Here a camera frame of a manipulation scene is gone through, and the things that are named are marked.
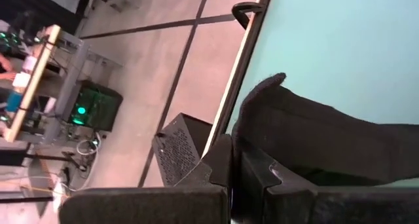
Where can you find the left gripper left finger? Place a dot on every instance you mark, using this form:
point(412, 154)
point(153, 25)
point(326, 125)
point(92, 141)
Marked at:
point(147, 206)

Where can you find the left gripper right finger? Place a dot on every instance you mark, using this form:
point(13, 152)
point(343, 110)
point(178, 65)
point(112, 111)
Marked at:
point(327, 207)

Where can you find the black towel with white label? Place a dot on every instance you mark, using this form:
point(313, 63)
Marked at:
point(311, 135)

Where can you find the black perforated computer case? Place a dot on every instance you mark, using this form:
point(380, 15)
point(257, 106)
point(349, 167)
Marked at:
point(176, 152)

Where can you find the black computer tower green lights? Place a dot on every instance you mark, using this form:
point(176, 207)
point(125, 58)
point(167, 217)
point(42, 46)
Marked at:
point(101, 109)

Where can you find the black floor stand base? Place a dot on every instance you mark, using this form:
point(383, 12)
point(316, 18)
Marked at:
point(13, 155)

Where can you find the blue container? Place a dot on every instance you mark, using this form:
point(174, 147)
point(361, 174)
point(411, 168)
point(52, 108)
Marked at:
point(14, 102)

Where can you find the green table mat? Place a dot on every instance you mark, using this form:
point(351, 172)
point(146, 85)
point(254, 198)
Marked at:
point(327, 37)

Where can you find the wooden top work table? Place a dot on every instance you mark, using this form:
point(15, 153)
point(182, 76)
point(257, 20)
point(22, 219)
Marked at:
point(36, 76)

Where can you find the white cup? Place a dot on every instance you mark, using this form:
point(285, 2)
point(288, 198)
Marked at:
point(30, 63)
point(21, 80)

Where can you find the person's hand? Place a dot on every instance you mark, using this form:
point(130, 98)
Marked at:
point(5, 62)

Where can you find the black table clamp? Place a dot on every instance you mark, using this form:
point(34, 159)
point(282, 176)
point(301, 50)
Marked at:
point(240, 12)

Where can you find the dark machine with green lights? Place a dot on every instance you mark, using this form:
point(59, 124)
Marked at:
point(10, 40)

